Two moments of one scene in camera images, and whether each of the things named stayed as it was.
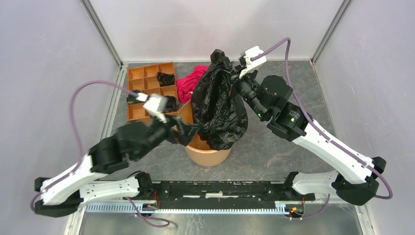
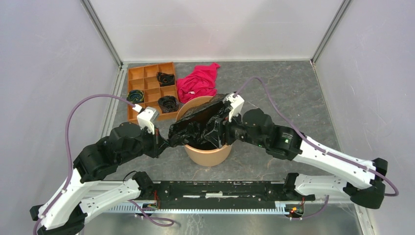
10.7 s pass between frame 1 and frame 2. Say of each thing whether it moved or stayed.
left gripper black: moved
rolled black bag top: stayed
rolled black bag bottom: stayed
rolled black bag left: stayed
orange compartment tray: stayed
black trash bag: moved
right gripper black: moved
